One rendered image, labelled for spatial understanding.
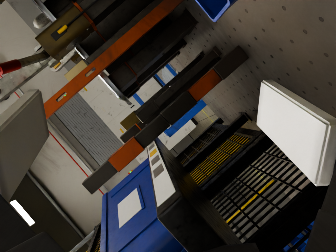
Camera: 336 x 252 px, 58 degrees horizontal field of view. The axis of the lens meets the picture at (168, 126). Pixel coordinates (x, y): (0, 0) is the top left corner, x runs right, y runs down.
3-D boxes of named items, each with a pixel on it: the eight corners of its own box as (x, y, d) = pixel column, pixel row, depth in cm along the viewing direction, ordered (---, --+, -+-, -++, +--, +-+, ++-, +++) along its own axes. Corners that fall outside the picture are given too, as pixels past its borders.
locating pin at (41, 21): (50, 9, 87) (32, 24, 87) (46, 5, 84) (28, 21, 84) (57, 18, 88) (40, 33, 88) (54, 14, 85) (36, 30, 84)
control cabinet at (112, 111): (178, 100, 865) (113, 157, 857) (177, 102, 919) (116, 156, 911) (123, 38, 873) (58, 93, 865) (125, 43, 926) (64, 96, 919)
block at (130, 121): (197, 55, 107) (121, 122, 106) (202, 51, 99) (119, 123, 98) (212, 72, 108) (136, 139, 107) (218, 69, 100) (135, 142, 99)
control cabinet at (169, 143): (190, 125, 1105) (139, 169, 1097) (180, 113, 1103) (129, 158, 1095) (200, 125, 865) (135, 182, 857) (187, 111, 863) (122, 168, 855)
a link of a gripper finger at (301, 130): (328, 124, 12) (346, 123, 12) (260, 79, 18) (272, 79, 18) (315, 188, 13) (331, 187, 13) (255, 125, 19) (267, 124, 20)
